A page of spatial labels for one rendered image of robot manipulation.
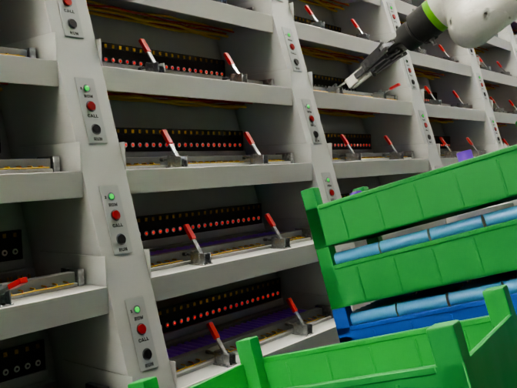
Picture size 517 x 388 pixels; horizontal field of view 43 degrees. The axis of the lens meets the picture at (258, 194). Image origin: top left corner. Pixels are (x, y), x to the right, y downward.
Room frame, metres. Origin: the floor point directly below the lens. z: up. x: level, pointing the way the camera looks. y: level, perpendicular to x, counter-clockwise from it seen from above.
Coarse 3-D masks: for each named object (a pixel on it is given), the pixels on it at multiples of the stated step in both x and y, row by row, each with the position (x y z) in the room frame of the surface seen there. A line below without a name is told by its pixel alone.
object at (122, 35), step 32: (288, 0) 2.11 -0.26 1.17; (96, 32) 1.44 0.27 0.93; (128, 32) 1.52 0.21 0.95; (160, 32) 1.60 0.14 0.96; (320, 64) 2.18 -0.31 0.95; (160, 128) 1.54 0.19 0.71; (192, 128) 1.63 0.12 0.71; (224, 128) 1.73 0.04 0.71; (352, 128) 2.26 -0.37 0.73; (160, 192) 1.50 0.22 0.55; (192, 192) 1.59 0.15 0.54; (224, 192) 1.68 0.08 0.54; (224, 288) 1.61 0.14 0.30
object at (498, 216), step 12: (480, 216) 0.77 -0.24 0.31; (492, 216) 0.76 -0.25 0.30; (504, 216) 0.76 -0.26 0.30; (516, 216) 0.75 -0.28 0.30; (432, 228) 0.80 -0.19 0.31; (444, 228) 0.79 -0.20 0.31; (456, 228) 0.79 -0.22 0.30; (468, 228) 0.78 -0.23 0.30; (384, 240) 0.84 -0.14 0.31; (396, 240) 0.82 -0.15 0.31; (408, 240) 0.82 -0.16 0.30; (420, 240) 0.81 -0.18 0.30; (348, 252) 0.86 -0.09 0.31; (360, 252) 0.85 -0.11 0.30; (372, 252) 0.84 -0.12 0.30; (384, 252) 0.83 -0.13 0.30
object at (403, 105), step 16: (320, 96) 1.76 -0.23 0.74; (336, 96) 1.82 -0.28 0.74; (352, 96) 1.89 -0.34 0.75; (400, 96) 2.22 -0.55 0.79; (320, 112) 2.04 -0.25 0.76; (336, 112) 2.05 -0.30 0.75; (352, 112) 2.15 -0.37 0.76; (368, 112) 2.26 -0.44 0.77; (384, 112) 2.05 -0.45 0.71; (400, 112) 2.14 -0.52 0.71
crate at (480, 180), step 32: (480, 160) 0.75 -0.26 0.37; (512, 160) 0.74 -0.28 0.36; (384, 192) 0.81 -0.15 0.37; (416, 192) 0.79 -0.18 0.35; (448, 192) 0.78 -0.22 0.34; (480, 192) 0.76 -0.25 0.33; (512, 192) 0.74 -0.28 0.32; (320, 224) 0.86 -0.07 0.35; (352, 224) 0.84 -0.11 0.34; (384, 224) 0.82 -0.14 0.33; (416, 224) 0.89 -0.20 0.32
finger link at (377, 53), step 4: (380, 44) 1.69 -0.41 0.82; (376, 48) 1.71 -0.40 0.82; (384, 48) 1.69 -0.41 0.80; (372, 52) 1.72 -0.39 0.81; (376, 52) 1.71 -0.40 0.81; (380, 52) 1.70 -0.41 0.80; (384, 52) 1.70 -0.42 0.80; (368, 56) 1.73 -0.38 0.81; (372, 56) 1.72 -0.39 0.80; (376, 56) 1.72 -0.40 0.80; (380, 56) 1.71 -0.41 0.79; (364, 60) 1.75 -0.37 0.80; (368, 60) 1.74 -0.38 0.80; (372, 60) 1.73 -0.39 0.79; (376, 60) 1.73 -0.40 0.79; (360, 64) 1.76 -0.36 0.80; (368, 64) 1.74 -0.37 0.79; (372, 64) 1.74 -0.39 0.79; (368, 68) 1.75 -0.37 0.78
